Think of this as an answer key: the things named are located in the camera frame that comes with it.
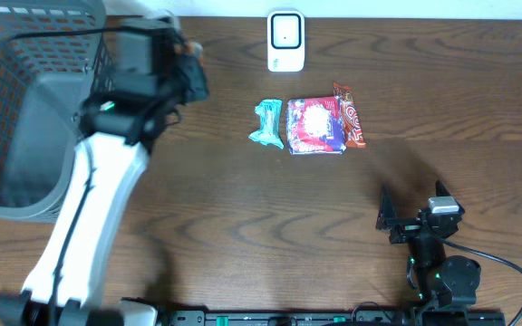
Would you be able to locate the orange white snack packet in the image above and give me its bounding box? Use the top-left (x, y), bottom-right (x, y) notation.
top-left (184, 41), bottom-right (203, 58)

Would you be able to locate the orange chocolate bar wrapper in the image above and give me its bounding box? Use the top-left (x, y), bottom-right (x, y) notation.
top-left (333, 82), bottom-right (366, 149)

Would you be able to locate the teal snack wrapper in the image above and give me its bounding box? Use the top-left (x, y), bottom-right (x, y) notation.
top-left (248, 99), bottom-right (284, 149)

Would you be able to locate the pink purple snack packet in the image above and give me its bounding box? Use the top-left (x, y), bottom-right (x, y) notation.
top-left (286, 96), bottom-right (346, 155)

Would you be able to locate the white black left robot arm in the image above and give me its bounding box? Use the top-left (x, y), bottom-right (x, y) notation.
top-left (0, 20), bottom-right (208, 325)

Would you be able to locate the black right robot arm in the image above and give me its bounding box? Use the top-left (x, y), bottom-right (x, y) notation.
top-left (376, 181), bottom-right (481, 309)

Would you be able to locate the white barcode scanner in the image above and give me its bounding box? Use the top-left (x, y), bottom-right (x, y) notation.
top-left (266, 10), bottom-right (305, 72)

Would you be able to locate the dark grey plastic basket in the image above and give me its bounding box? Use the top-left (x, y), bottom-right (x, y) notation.
top-left (0, 0), bottom-right (111, 223)

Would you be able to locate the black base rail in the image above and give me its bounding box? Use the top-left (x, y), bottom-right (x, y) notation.
top-left (120, 298), bottom-right (507, 326)

